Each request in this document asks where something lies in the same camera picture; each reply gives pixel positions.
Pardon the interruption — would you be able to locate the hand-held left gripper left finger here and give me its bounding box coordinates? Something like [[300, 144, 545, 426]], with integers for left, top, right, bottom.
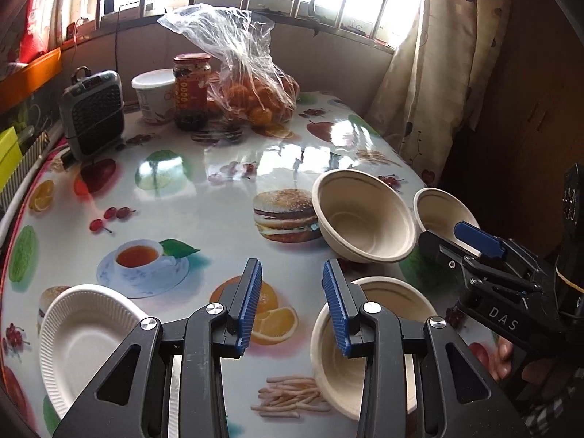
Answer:
[[52, 258, 264, 438]]

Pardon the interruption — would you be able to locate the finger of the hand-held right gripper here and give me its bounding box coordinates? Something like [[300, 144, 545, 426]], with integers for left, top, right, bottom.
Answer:
[[419, 230, 543, 299], [454, 220, 548, 279]]

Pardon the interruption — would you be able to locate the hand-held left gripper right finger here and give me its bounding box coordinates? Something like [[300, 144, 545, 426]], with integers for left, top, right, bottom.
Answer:
[[322, 259, 532, 438]]

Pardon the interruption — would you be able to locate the beige paper bowl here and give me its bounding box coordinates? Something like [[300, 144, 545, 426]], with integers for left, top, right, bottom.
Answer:
[[311, 169, 418, 264], [413, 187, 481, 238], [310, 276, 450, 422]]

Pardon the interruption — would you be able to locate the white paper plate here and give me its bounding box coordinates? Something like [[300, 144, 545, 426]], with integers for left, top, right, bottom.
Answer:
[[39, 284, 183, 438]]

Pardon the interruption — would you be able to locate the person's right forearm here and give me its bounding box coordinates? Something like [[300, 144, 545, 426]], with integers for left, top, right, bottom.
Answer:
[[520, 374, 584, 432]]

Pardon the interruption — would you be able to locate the person's right hand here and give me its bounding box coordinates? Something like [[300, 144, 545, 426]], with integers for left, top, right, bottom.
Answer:
[[495, 334, 571, 386]]

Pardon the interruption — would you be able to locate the food print tablecloth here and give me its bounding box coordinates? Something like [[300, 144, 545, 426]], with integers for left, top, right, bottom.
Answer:
[[0, 89, 503, 438]]

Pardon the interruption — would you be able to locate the cream patterned curtain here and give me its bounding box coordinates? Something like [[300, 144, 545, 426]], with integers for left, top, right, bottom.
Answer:
[[365, 0, 514, 188]]

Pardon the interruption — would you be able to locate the clear plastic bag of oranges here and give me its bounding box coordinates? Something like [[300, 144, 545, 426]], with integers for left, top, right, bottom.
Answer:
[[156, 4, 300, 127]]

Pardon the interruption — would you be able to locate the glass jar with red label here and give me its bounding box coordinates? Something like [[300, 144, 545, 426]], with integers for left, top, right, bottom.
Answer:
[[172, 52, 213, 131]]

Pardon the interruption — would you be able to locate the white plastic tub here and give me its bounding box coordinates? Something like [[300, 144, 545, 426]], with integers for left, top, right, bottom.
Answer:
[[131, 69, 178, 125]]

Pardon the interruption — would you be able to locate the grey portable heater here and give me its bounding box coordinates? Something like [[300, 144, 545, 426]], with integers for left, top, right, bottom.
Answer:
[[59, 68, 126, 161]]

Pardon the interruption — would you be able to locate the grey zigzag striped box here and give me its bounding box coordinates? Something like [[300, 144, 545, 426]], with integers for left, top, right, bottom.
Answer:
[[0, 132, 51, 211]]

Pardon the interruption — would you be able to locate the large green box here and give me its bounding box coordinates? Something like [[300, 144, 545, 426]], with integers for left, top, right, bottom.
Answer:
[[0, 128, 23, 192]]

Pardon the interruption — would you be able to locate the orange box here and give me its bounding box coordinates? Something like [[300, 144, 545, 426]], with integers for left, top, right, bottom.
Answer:
[[0, 48, 62, 108]]

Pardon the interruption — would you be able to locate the red patterned curtain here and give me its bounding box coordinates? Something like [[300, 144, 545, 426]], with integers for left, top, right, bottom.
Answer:
[[18, 0, 67, 62]]

